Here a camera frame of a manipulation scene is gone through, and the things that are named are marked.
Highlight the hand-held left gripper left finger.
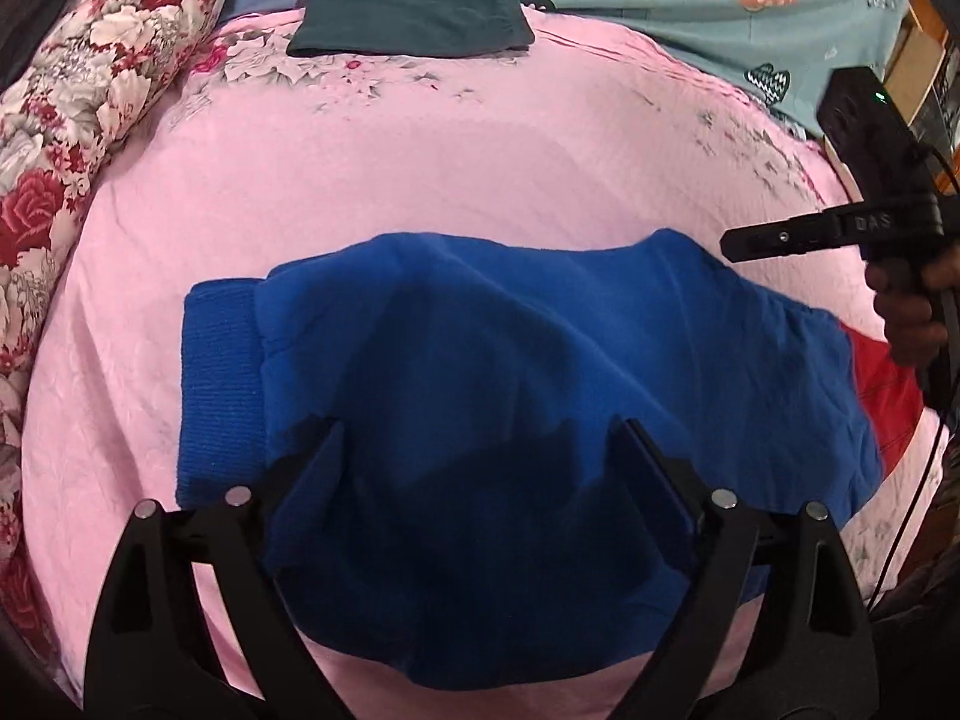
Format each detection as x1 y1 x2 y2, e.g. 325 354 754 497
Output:
84 418 353 720

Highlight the teal heart print sheet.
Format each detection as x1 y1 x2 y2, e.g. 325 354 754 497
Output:
311 0 912 143

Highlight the dark green folded cloth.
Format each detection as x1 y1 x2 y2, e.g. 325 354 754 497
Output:
286 0 535 59

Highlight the blue sweater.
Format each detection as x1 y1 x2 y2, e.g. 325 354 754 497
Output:
175 229 927 692

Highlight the person's right hand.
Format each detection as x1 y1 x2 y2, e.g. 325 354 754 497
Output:
866 244 960 368

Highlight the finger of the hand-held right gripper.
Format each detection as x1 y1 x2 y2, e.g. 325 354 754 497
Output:
720 210 860 263

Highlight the pink floral bedsheet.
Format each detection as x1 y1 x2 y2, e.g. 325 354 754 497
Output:
16 4 947 720

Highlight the floral red pillow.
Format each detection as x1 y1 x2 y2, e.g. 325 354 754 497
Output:
0 0 233 661

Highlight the cardboard box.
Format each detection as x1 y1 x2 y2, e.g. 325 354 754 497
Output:
883 11 957 125

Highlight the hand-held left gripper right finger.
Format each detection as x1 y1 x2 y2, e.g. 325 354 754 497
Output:
606 416 880 720

